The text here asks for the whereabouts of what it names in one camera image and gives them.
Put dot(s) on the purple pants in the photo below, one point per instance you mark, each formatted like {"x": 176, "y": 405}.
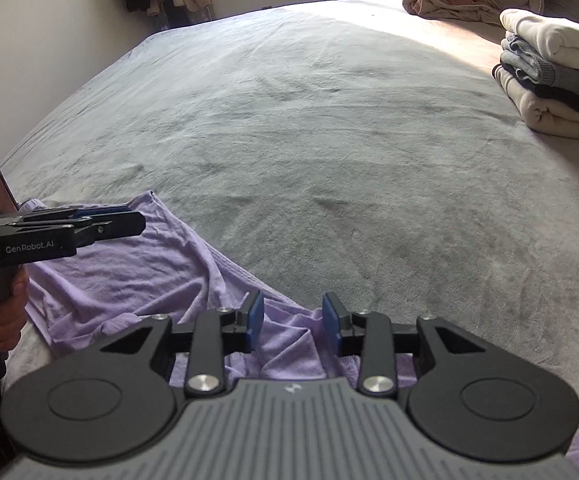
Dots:
{"x": 144, "y": 280}

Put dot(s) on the folded white garment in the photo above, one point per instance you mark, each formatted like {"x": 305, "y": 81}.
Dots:
{"x": 559, "y": 40}

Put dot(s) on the folded beige garment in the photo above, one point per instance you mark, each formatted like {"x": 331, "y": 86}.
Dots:
{"x": 554, "y": 120}

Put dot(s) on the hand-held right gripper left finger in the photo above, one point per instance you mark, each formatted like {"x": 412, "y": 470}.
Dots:
{"x": 255, "y": 317}

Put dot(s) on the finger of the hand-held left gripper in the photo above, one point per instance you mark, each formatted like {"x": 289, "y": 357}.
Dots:
{"x": 119, "y": 226}
{"x": 104, "y": 210}

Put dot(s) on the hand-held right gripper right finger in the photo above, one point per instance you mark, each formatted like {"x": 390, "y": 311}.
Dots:
{"x": 330, "y": 320}

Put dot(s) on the folded grey sweater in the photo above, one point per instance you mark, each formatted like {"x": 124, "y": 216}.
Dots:
{"x": 569, "y": 77}

